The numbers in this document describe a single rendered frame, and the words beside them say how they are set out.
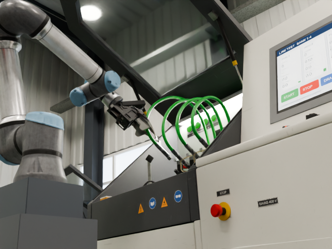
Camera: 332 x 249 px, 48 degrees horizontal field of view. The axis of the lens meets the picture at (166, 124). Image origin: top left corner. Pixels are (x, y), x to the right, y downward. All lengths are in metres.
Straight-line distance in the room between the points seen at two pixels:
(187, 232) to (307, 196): 0.42
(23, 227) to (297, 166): 0.68
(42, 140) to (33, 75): 8.52
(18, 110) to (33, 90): 8.16
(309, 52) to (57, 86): 8.88
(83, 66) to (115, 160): 6.75
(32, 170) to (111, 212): 0.53
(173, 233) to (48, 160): 0.46
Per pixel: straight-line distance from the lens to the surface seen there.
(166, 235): 1.28
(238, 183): 1.07
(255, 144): 1.05
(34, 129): 1.17
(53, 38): 1.35
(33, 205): 1.04
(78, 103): 1.52
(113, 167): 8.04
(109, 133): 8.48
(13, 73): 1.35
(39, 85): 9.67
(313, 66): 1.36
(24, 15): 1.33
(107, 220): 1.58
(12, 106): 1.31
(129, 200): 1.46
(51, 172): 1.11
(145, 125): 1.56
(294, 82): 1.37
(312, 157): 0.95
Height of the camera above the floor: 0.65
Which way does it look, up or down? 22 degrees up
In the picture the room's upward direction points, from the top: 3 degrees counter-clockwise
